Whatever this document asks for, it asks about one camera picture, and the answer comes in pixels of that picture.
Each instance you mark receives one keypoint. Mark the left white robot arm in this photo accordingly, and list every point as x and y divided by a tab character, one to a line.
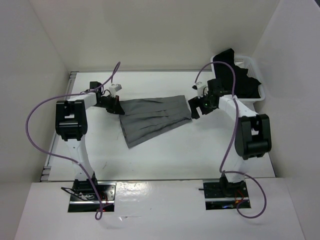
71	125

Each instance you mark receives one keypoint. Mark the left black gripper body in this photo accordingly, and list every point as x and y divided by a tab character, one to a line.
109	103

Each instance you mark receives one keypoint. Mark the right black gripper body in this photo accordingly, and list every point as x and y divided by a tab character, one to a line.
203	103

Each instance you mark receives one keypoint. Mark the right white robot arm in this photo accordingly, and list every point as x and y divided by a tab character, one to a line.
251	135

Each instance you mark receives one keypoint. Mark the grey pleated skirt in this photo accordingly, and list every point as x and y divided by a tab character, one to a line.
147	118

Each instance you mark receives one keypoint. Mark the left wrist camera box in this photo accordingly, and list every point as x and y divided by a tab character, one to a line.
113	89

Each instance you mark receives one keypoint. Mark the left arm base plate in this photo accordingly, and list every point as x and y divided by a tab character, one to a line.
83	198

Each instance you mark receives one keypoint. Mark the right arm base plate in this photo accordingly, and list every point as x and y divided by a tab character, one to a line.
219	194

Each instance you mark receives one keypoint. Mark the white plastic basket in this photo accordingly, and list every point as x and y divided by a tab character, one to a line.
253	71

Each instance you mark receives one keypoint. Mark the black skirt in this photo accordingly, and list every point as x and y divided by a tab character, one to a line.
245	87

